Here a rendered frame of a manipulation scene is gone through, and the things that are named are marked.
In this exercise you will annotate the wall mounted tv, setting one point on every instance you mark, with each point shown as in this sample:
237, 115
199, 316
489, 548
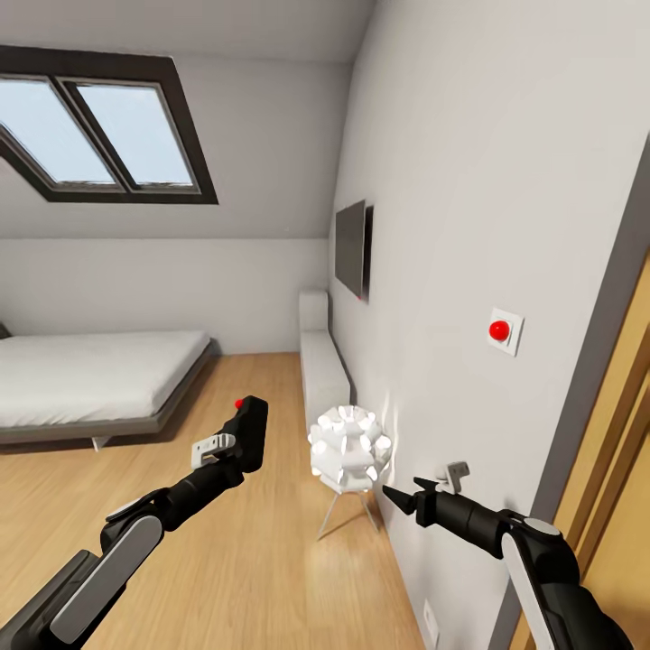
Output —
350, 248

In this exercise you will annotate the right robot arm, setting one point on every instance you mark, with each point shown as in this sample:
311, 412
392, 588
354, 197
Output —
561, 614

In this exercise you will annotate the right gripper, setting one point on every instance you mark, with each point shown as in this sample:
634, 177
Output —
434, 507

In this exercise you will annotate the digital camera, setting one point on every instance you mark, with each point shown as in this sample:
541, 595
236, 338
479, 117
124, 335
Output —
249, 427

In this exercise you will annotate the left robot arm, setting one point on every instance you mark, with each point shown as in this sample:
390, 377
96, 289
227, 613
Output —
69, 608

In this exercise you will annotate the wall socket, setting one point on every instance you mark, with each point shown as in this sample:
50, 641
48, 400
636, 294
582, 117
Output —
431, 623

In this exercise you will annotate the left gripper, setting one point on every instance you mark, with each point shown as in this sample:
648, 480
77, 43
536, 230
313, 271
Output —
213, 479

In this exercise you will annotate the bed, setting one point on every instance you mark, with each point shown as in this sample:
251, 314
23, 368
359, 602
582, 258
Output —
95, 385

